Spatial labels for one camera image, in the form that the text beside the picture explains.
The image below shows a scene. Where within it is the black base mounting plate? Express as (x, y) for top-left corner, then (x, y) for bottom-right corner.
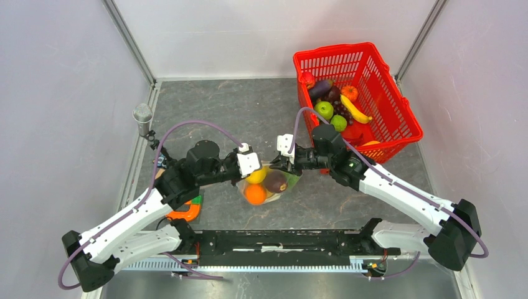
(171, 229), (400, 267)

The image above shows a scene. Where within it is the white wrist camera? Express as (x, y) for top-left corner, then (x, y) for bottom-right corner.
(235, 143), (262, 179)
(276, 134), (295, 164)

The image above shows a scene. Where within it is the green wrinkled cabbage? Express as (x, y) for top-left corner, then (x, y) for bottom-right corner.
(330, 115), (348, 132)

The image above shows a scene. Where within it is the yellow banana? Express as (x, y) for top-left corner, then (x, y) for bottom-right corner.
(340, 95), (373, 124)

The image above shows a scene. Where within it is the orange tangerine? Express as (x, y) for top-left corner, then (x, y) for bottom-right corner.
(243, 184), (267, 206)

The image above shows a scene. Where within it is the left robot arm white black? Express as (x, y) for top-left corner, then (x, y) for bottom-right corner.
(62, 140), (262, 292)

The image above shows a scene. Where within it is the green small block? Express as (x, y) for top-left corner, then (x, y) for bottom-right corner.
(191, 195), (203, 205)

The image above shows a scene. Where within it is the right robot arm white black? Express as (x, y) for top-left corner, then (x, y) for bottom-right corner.
(271, 124), (483, 271)

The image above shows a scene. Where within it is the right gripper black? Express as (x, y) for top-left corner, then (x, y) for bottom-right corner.
(269, 148), (332, 178)

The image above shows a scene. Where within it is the red apple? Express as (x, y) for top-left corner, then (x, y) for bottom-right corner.
(299, 71), (316, 90)

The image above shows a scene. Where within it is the yellow orange mango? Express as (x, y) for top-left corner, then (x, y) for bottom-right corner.
(362, 141), (380, 146)

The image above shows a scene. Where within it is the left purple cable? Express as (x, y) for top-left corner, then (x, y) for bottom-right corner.
(57, 120), (248, 290)

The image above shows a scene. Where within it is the orange letter e toy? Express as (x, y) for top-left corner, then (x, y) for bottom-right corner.
(166, 200), (202, 222)

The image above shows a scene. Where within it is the dark red plum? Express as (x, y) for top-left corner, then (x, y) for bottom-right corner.
(263, 170), (287, 194)

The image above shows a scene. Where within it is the red plastic basket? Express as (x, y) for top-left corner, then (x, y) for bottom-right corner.
(293, 42), (423, 163)

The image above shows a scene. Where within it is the yellow lemon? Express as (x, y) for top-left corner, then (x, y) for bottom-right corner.
(245, 166), (269, 184)

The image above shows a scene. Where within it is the dark purple grape bunch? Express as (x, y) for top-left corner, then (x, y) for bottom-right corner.
(331, 101), (354, 125)

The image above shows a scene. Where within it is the orange pumpkin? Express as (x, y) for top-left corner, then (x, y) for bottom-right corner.
(341, 85), (359, 102)

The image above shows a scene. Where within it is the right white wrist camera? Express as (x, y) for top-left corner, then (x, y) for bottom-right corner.
(276, 134), (295, 164)

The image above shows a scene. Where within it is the grey microphone on stand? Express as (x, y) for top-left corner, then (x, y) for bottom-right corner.
(133, 103), (172, 169)

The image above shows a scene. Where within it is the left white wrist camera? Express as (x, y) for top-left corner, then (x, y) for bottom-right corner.
(235, 143), (262, 179)

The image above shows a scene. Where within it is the purple eggplant top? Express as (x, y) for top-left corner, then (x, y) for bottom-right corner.
(308, 79), (334, 100)

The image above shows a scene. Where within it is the clear dotted zip top bag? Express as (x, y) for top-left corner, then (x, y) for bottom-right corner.
(236, 161), (301, 206)

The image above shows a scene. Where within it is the green apple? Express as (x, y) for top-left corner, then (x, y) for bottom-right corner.
(314, 101), (334, 121)

